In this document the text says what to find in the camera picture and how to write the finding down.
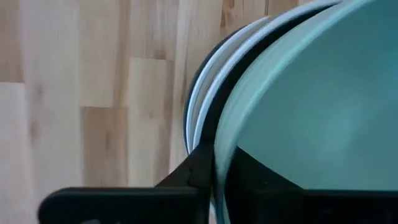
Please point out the white plate with dark rim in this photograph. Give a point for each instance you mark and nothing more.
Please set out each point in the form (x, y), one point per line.
(206, 105)

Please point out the pale green bowl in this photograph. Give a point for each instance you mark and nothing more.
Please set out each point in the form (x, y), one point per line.
(311, 93)

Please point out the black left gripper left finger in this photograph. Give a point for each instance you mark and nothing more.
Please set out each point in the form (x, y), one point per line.
(130, 205)

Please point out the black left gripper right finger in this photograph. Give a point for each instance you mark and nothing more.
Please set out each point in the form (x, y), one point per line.
(280, 205)

